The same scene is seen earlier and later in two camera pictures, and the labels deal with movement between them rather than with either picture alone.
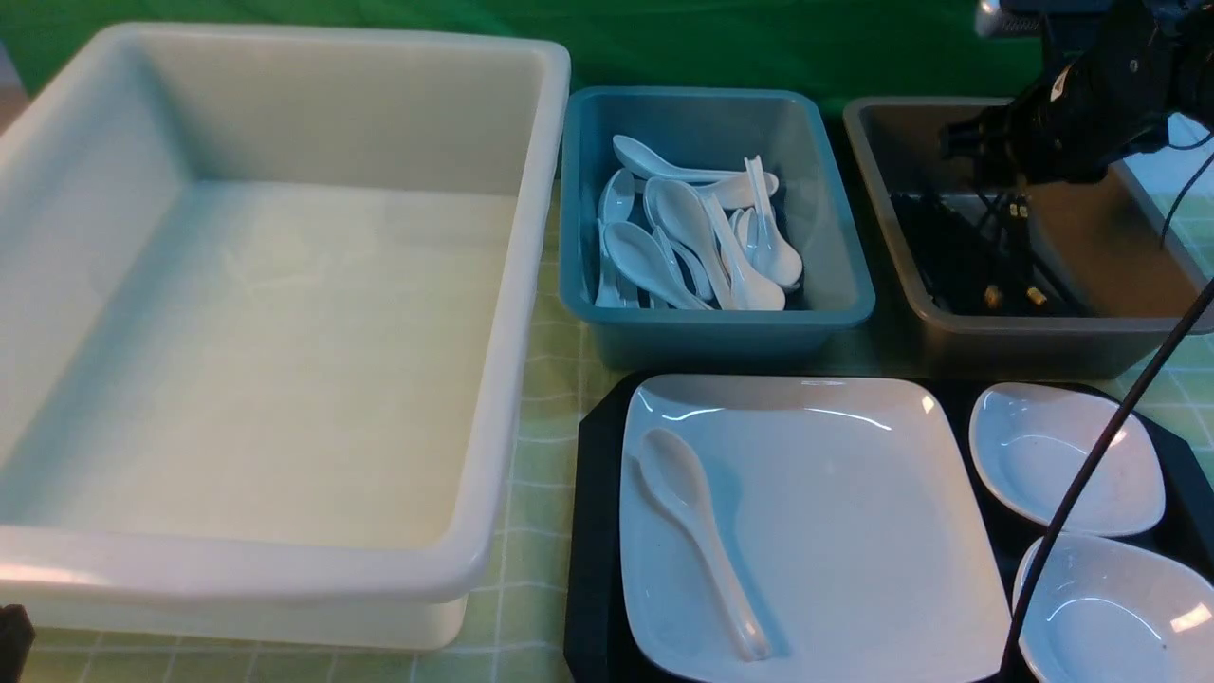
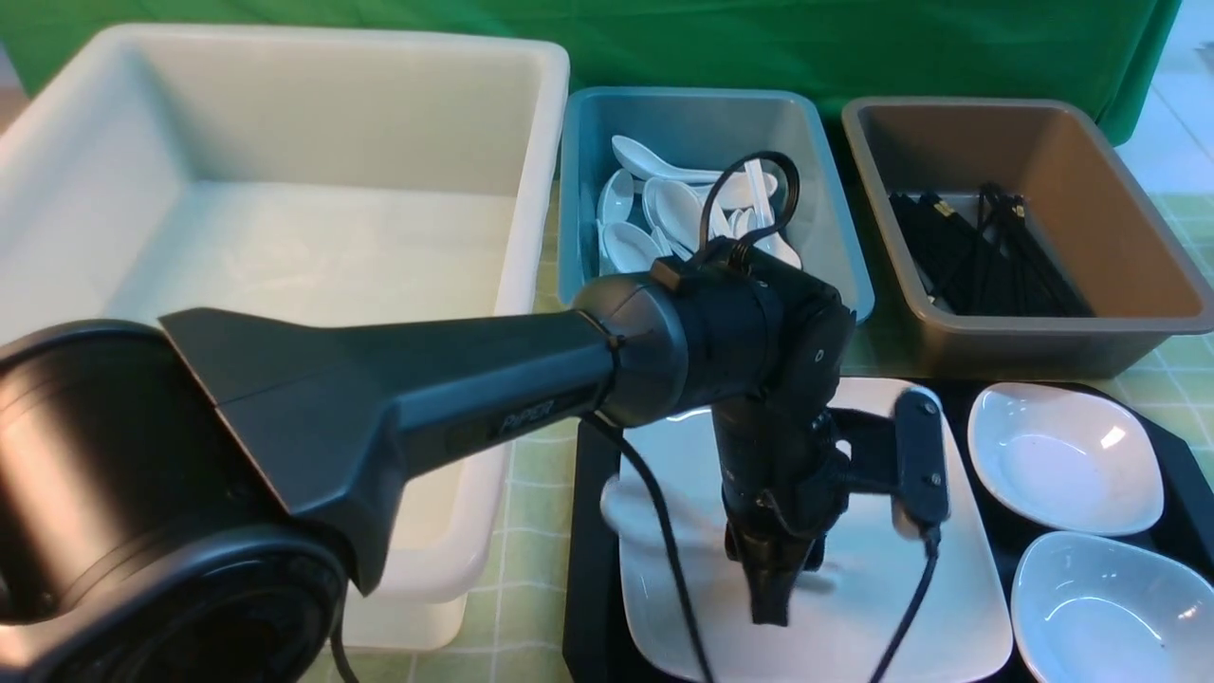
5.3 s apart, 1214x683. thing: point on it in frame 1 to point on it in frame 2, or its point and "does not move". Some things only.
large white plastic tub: x=268 y=300 does not move
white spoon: x=677 y=475 to x=628 y=508
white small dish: x=1108 y=610 does not move
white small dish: x=1032 y=441 does not move
